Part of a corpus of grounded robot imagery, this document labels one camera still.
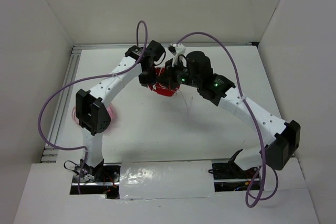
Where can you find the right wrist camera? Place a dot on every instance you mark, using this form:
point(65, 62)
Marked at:
point(176, 50)

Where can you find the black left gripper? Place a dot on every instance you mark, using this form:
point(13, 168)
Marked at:
point(144, 81)

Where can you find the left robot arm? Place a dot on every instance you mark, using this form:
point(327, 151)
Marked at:
point(92, 105)

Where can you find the pink headphones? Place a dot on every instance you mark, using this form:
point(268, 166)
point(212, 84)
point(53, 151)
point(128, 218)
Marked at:
point(111, 110)

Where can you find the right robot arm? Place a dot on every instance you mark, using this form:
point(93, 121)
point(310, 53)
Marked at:
point(280, 138)

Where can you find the white taped cover plate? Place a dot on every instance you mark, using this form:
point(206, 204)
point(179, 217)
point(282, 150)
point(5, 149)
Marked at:
point(166, 180)

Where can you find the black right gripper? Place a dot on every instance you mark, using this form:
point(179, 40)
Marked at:
point(168, 78)

